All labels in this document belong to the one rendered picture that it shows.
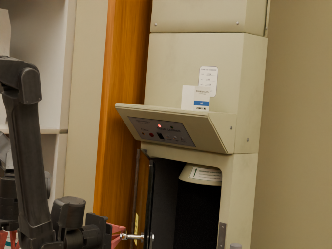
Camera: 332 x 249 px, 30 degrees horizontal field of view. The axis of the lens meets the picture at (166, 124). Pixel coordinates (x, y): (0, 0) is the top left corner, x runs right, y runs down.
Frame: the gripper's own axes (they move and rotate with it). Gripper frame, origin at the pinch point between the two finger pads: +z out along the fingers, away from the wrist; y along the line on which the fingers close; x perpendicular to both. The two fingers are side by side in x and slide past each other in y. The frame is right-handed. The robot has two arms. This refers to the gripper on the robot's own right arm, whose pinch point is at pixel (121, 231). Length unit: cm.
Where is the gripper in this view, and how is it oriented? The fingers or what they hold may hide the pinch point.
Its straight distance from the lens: 155.5
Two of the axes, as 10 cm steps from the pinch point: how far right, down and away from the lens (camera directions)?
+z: 6.6, 0.0, 7.5
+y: 0.7, -10.0, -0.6
